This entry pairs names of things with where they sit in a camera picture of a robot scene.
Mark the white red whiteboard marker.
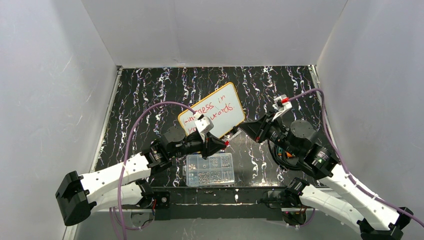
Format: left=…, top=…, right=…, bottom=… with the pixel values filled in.
left=228, top=128, right=242, bottom=141

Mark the yellow framed whiteboard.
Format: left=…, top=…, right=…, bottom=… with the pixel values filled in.
left=191, top=82, right=246, bottom=138

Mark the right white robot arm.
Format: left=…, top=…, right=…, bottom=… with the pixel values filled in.
left=238, top=116, right=413, bottom=240

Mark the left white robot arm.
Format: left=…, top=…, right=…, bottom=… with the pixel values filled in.
left=55, top=126, right=228, bottom=227

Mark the clear plastic screw box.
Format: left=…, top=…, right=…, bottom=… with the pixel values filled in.
left=185, top=153, right=235, bottom=187

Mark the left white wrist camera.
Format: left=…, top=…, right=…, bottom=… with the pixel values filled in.
left=194, top=114, right=214, bottom=134

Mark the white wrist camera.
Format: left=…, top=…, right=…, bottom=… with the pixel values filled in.
left=194, top=114, right=214, bottom=134
left=272, top=94, right=292, bottom=121

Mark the green handled screwdriver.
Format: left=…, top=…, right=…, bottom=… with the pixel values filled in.
left=275, top=147, right=285, bottom=158

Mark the black ethernet cable teal plug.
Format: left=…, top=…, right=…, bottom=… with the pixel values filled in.
left=266, top=140, right=310, bottom=172

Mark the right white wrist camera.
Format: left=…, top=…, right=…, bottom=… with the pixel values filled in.
left=272, top=94, right=292, bottom=121

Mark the orange handled screwdriver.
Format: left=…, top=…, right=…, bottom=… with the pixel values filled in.
left=284, top=151, right=294, bottom=158

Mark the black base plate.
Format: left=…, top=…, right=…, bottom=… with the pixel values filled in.
left=121, top=186, right=319, bottom=222

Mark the aluminium side rail right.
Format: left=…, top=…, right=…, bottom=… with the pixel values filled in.
left=308, top=64, right=350, bottom=179

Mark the aluminium side rail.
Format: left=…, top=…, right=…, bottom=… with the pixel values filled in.
left=308, top=64, right=350, bottom=179
left=89, top=65, right=124, bottom=173

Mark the aluminium front rail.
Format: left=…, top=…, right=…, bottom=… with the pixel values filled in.
left=62, top=187, right=369, bottom=240

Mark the aluminium side rail left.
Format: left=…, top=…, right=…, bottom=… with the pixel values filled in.
left=89, top=65, right=124, bottom=173

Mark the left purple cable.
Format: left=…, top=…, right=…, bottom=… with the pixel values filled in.
left=109, top=101, right=200, bottom=240

